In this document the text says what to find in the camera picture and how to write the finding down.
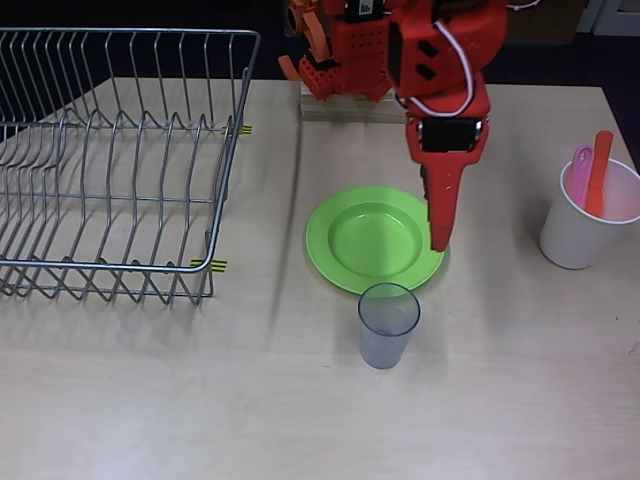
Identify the green plastic plate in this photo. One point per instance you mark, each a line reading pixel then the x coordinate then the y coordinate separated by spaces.
pixel 375 240

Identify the orange plastic knife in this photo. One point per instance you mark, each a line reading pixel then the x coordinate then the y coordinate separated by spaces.
pixel 597 175

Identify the red robot arm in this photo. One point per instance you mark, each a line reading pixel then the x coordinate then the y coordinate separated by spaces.
pixel 450 30

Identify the wooden base block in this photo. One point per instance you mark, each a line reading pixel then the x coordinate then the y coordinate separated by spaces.
pixel 350 111

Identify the yellow black tape mark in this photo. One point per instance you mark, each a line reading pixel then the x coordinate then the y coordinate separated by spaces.
pixel 215 265
pixel 245 131

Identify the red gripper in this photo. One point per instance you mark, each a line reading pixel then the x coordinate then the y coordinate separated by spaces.
pixel 446 135

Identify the pink plastic fork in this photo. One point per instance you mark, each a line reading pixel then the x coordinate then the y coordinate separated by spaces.
pixel 581 175

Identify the white paper cup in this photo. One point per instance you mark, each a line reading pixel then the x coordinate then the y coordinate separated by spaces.
pixel 575 235

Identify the orange plastic clamp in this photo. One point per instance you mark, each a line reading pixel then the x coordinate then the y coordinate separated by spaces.
pixel 312 30

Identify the translucent grey plastic cup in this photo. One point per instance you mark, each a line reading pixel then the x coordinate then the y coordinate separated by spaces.
pixel 387 340

